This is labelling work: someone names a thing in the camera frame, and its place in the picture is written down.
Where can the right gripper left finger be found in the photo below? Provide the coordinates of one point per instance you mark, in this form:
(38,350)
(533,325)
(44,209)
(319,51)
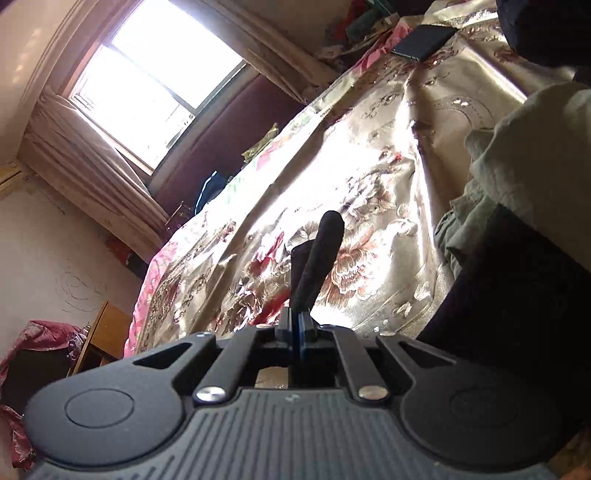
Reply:
(256,356)

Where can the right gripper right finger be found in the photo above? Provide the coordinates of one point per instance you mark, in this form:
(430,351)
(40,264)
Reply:
(331,356)

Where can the black pants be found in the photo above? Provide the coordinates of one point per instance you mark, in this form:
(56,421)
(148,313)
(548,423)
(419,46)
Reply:
(499,379)

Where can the red hanging bag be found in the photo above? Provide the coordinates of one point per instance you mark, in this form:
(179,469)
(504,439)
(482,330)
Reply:
(126,257)

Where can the blue item on bench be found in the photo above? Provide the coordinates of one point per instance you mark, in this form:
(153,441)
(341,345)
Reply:
(213,185)

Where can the floral satin bedspread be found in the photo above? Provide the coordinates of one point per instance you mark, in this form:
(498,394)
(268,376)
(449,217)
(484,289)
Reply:
(383,146)

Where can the olive green folded garment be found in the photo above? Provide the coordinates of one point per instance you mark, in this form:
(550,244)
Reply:
(536,163)

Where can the maroon padded window bench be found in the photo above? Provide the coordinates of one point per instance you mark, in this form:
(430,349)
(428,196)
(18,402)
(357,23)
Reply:
(247,118)

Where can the left beige curtain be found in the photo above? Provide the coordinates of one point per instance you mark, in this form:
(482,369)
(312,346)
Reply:
(64,149)

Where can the beige curtain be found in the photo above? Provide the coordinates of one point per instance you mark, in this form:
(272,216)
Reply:
(289,67)
(64,149)

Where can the window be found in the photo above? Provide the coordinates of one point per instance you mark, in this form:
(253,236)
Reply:
(149,79)

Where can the right beige curtain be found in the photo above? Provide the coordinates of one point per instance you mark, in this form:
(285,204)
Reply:
(289,67)

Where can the dark smartphone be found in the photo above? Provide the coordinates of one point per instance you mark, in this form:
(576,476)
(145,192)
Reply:
(423,42)

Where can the cluttered nightstand clothes pile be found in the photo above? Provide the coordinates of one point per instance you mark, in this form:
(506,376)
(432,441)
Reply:
(364,23)

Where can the black clothes pile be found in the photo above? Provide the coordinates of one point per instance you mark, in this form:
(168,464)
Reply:
(548,33)

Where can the wall air conditioner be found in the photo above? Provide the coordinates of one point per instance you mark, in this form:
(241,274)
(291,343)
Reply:
(12,176)

